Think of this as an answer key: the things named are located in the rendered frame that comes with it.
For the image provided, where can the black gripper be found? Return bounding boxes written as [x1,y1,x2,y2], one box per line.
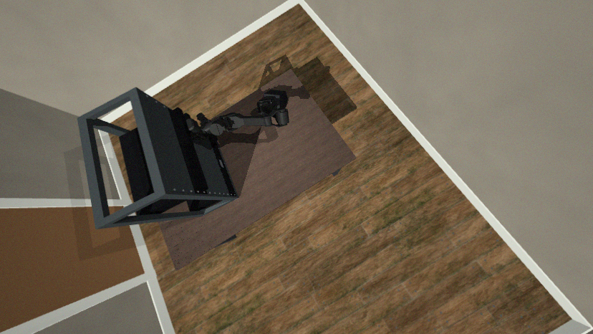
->
[186,118,218,143]

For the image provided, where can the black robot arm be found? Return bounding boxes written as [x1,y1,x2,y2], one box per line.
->
[196,97,289,135]

